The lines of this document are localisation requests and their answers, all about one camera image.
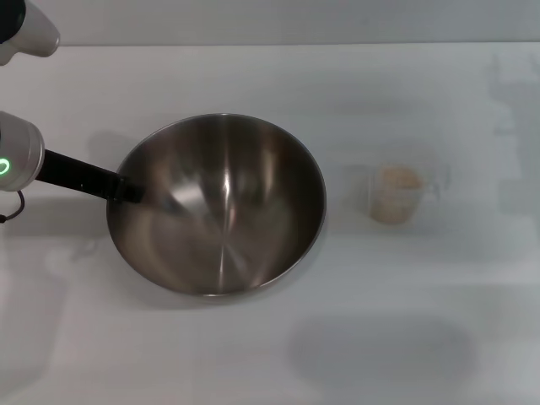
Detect stainless steel mixing bowl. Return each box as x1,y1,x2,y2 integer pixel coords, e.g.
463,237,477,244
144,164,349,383
105,112,328,299

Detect white rice grains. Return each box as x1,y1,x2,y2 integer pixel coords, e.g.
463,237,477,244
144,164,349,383
370,165,424,223

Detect clear plastic measuring cup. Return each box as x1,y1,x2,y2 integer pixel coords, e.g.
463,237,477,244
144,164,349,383
345,162,451,225

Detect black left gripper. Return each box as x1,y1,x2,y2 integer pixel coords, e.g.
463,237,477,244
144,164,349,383
35,148,145,206

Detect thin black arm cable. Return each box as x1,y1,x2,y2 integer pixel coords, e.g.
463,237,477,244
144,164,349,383
0,189,26,225

